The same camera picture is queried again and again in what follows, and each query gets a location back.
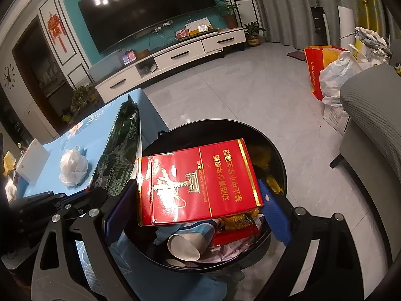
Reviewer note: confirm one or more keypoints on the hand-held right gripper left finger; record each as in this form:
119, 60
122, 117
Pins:
120, 213

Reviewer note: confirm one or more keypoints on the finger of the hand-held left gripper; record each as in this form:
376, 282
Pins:
78, 200

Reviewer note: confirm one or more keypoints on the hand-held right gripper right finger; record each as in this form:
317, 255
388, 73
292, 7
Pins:
277, 216

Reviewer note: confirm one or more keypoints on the dark green snack packet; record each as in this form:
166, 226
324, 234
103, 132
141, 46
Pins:
122, 150

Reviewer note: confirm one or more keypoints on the pink snack packet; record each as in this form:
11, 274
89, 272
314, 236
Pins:
225, 252

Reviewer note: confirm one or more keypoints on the white paper cup blue print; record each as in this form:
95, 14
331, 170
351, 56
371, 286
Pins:
184, 244

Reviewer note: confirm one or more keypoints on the red cigarette carton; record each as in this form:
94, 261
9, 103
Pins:
200, 185

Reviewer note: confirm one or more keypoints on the black round trash bin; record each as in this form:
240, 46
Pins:
200, 134

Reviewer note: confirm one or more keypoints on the crumpled white plastic bag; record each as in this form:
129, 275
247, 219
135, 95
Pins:
73, 166

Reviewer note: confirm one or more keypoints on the yellow snack packet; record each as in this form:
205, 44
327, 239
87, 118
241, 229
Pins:
239, 221

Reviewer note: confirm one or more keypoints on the small red packet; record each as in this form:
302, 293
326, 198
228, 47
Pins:
235, 236

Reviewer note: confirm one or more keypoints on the white rectangular box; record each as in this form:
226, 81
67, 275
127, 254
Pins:
31, 161

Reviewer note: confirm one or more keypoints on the yellow box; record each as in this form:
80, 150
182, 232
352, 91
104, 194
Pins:
9, 163

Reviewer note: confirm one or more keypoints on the potted plant by cabinet end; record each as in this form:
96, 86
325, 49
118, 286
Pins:
83, 97

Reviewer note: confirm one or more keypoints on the dark wooden display cabinet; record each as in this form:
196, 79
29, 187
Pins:
40, 78

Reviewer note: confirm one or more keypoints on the glass tank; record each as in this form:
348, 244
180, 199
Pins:
106, 67

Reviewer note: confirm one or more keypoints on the grey sofa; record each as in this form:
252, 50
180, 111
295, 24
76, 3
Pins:
372, 116

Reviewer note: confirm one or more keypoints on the red yellow shopping bag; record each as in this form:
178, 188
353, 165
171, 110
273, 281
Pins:
313, 69

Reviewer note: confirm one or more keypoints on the dark floor mat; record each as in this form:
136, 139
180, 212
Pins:
297, 55

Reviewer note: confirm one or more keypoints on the white television cabinet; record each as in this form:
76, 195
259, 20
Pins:
175, 58

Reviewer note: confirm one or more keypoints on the red hanging knot ornament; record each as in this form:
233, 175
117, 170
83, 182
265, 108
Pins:
56, 29

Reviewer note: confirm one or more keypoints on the potted plant yellow pot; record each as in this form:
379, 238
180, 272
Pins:
253, 34

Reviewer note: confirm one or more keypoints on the small red box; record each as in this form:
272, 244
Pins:
182, 34

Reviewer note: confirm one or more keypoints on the black tower fan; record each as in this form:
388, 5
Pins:
318, 25

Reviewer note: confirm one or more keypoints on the grey crumpled cloth pile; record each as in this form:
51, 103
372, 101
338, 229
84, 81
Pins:
372, 42

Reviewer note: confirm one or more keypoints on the large black television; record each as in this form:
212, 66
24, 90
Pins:
150, 12

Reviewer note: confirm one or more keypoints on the white desk calendar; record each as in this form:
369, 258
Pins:
197, 26

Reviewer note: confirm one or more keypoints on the white upright board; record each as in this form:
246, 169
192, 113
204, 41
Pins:
346, 25

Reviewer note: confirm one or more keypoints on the potted plant brown pot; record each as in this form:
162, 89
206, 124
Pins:
228, 12

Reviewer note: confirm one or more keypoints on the grey curtain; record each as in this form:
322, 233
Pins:
297, 6

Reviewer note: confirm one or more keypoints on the yellow curtain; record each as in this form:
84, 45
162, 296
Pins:
368, 0

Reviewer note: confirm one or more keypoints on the black wall clock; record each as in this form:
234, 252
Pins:
10, 74

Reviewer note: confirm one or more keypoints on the small digital photo frame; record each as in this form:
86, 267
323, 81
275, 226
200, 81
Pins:
128, 58

